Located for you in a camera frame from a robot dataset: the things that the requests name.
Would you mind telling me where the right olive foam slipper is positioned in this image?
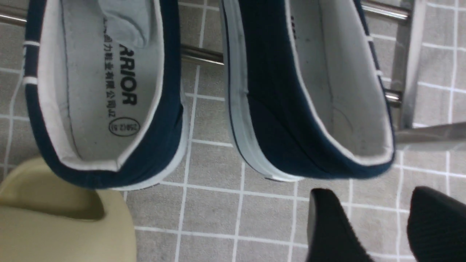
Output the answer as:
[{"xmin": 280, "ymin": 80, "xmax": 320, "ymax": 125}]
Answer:
[{"xmin": 0, "ymin": 157, "xmax": 137, "ymax": 262}]

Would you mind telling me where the navy slip-on shoe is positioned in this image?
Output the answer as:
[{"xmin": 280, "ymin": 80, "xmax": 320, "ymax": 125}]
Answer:
[
  {"xmin": 22, "ymin": 0, "xmax": 188, "ymax": 191},
  {"xmin": 220, "ymin": 0, "xmax": 396, "ymax": 181}
]

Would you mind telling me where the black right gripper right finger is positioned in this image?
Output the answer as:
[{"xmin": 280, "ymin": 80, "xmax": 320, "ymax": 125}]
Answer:
[{"xmin": 407, "ymin": 186, "xmax": 466, "ymax": 262}]

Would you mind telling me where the grey checked tablecloth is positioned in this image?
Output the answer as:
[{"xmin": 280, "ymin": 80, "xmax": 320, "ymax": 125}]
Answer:
[{"xmin": 0, "ymin": 0, "xmax": 466, "ymax": 262}]

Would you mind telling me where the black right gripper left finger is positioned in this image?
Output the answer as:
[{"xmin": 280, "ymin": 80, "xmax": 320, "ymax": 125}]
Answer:
[{"xmin": 307, "ymin": 188, "xmax": 373, "ymax": 262}]

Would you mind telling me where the steel shoe rack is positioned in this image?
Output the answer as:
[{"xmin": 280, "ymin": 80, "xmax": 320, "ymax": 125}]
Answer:
[{"xmin": 0, "ymin": 0, "xmax": 466, "ymax": 151}]

